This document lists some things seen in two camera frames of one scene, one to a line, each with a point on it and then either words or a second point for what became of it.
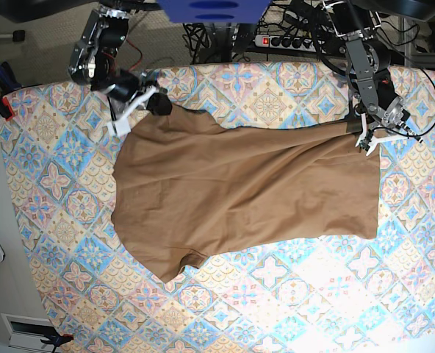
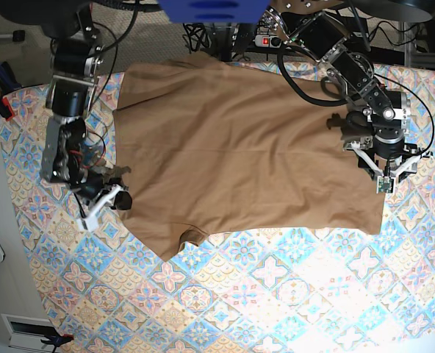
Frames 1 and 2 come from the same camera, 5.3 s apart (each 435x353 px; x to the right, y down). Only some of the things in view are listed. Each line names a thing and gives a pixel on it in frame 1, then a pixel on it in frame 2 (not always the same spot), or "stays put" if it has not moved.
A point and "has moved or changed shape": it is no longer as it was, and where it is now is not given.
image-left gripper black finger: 159,104 → 123,201
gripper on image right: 386,124 → 394,158
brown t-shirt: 186,184 has moved or changed shape
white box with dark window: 26,332 stays put
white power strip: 286,42 stays put
